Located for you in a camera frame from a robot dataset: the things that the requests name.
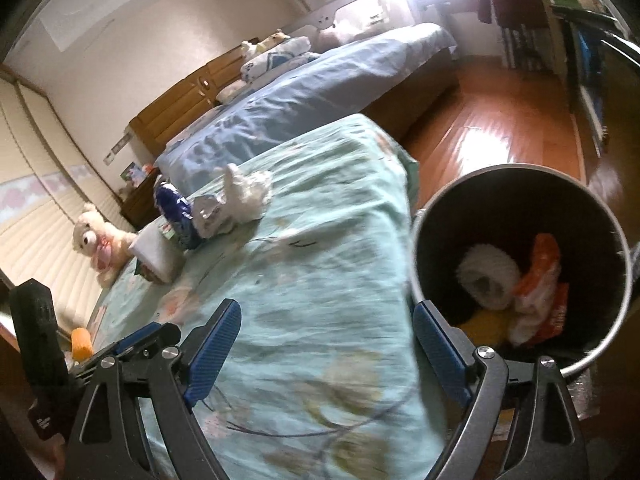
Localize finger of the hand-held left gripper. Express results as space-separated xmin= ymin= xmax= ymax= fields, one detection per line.
xmin=74 ymin=322 xmax=182 ymax=382

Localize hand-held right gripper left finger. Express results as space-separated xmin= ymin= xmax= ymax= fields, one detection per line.
xmin=65 ymin=298 xmax=243 ymax=480

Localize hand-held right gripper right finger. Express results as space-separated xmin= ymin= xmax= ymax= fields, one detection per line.
xmin=412 ymin=301 xmax=588 ymax=480

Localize large orange foam net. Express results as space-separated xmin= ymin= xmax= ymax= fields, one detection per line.
xmin=460 ymin=310 xmax=516 ymax=348

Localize white paper packet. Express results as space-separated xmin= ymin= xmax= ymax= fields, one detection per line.
xmin=129 ymin=220 xmax=181 ymax=283

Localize white foam net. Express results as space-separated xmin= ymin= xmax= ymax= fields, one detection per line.
xmin=457 ymin=243 xmax=521 ymax=311

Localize blue starry snack bag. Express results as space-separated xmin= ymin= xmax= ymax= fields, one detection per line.
xmin=154 ymin=180 xmax=208 ymax=251

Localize orange snack packet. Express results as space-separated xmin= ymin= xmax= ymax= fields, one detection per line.
xmin=510 ymin=234 xmax=571 ymax=346

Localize white printed packet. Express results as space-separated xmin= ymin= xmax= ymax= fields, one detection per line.
xmin=192 ymin=192 xmax=236 ymax=238

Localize white tissue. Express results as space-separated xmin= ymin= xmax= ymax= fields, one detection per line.
xmin=222 ymin=162 xmax=273 ymax=223

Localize white black bin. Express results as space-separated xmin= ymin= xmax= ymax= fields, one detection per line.
xmin=410 ymin=164 xmax=633 ymax=378

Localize small orange foam net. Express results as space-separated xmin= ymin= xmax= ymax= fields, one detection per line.
xmin=70 ymin=327 xmax=96 ymax=361

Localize cream teddy bear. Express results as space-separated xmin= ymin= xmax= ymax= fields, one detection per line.
xmin=71 ymin=203 xmax=138 ymax=288

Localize wooden nightstand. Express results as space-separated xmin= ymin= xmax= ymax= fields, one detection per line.
xmin=120 ymin=170 xmax=163 ymax=231

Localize white louvred closet door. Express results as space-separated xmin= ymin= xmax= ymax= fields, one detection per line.
xmin=0 ymin=65 xmax=132 ymax=341

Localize floral light green tablecloth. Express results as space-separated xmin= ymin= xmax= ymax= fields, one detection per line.
xmin=87 ymin=114 xmax=441 ymax=480

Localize wooden headboard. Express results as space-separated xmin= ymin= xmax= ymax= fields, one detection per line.
xmin=129 ymin=42 xmax=251 ymax=161

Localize white floral pillow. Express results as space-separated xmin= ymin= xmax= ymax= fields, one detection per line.
xmin=216 ymin=80 xmax=251 ymax=106

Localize blue bed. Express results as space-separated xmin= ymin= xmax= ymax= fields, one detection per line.
xmin=155 ymin=22 xmax=458 ymax=196

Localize patterned pillows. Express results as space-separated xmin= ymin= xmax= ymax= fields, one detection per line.
xmin=240 ymin=36 xmax=321 ymax=83

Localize white plush toy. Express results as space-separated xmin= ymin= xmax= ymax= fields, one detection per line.
xmin=241 ymin=32 xmax=291 ymax=57

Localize black glossy cabinet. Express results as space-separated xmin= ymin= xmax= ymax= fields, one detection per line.
xmin=550 ymin=2 xmax=640 ymax=161

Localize white radiator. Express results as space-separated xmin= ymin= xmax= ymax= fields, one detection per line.
xmin=500 ymin=25 xmax=551 ymax=69

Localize pink plush toy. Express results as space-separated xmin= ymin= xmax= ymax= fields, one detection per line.
xmin=317 ymin=22 xmax=361 ymax=48

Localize dark wooden desk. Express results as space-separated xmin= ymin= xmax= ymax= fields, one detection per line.
xmin=417 ymin=0 xmax=481 ymax=29

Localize photo frame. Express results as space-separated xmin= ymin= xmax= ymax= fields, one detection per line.
xmin=120 ymin=161 xmax=148 ymax=186

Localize grey bed rail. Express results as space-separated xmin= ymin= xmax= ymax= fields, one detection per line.
xmin=280 ymin=0 xmax=396 ymax=32

